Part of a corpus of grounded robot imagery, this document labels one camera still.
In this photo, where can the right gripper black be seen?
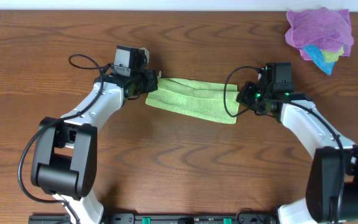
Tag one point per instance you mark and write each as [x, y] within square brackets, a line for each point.
[245, 95]

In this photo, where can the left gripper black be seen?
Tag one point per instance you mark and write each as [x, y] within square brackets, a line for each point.
[151, 81]

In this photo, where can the green microfiber cloth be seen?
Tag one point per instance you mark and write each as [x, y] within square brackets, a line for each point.
[204, 100]

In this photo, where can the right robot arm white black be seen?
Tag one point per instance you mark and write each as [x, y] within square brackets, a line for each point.
[332, 191]

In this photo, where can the blue cloth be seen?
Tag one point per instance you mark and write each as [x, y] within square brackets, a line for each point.
[317, 57]

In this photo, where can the yellow-green small cloth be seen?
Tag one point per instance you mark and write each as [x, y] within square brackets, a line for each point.
[332, 56]

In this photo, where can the purple cloth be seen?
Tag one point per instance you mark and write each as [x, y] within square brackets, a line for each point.
[329, 30]

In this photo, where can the green clamp on rail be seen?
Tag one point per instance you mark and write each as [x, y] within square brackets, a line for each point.
[227, 221]
[146, 220]

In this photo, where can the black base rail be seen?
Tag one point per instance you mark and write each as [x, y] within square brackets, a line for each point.
[244, 218]

